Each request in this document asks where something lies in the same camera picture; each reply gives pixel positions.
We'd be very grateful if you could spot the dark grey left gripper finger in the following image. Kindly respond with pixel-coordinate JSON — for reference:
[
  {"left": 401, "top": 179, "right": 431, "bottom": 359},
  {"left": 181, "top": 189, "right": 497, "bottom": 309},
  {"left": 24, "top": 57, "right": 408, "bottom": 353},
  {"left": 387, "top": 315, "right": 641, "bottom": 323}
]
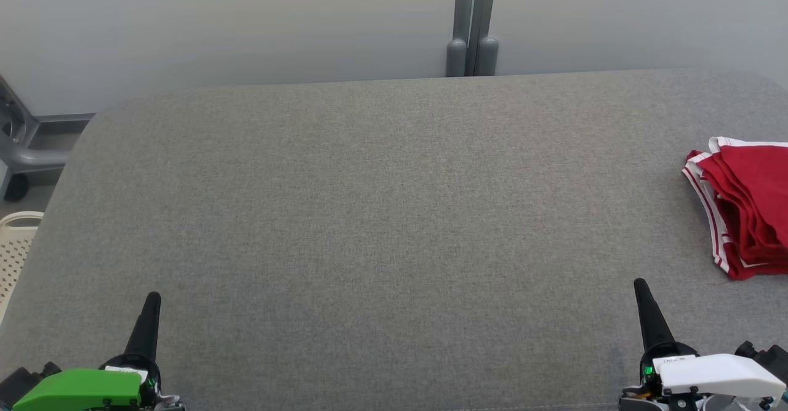
[{"left": 123, "top": 292, "right": 162, "bottom": 369}]

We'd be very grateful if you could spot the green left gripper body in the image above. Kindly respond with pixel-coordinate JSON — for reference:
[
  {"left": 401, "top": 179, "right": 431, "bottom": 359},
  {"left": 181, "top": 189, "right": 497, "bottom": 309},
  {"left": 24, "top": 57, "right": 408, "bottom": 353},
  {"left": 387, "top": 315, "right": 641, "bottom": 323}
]
[{"left": 12, "top": 354, "right": 164, "bottom": 411}]

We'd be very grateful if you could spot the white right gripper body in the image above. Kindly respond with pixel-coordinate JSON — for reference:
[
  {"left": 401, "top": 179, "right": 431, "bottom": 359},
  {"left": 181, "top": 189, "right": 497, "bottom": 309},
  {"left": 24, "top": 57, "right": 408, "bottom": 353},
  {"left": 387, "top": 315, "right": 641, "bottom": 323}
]
[{"left": 619, "top": 341, "right": 788, "bottom": 402}]

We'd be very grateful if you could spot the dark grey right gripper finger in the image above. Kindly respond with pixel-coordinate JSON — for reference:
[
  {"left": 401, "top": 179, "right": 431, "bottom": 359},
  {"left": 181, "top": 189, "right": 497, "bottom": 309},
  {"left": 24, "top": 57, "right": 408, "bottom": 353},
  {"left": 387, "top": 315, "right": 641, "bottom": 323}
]
[{"left": 633, "top": 278, "right": 678, "bottom": 353}]

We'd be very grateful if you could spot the red white jersey shirt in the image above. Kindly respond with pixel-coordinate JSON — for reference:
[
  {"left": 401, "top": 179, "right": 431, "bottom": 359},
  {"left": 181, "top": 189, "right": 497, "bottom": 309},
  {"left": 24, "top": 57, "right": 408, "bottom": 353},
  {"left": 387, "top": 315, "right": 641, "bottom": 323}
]
[{"left": 681, "top": 150, "right": 788, "bottom": 281}]

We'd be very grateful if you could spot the cream perforated laundry basket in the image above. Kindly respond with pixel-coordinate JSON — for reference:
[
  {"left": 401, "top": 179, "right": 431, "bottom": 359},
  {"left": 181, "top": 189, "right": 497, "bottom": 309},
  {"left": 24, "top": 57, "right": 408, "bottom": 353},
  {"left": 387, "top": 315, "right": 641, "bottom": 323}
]
[{"left": 0, "top": 212, "right": 44, "bottom": 322}]

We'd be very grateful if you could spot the grey metal frame with caster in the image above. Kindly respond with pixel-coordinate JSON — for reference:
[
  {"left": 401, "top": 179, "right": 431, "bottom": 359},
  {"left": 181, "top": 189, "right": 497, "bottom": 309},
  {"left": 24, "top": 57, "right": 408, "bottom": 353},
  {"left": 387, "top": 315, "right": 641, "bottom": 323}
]
[{"left": 0, "top": 76, "right": 96, "bottom": 201}]

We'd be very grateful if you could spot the grey partition post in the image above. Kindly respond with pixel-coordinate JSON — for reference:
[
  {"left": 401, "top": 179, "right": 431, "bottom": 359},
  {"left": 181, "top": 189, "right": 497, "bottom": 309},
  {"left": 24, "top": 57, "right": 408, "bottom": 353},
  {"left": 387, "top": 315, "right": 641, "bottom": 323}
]
[{"left": 446, "top": 0, "right": 499, "bottom": 78}]

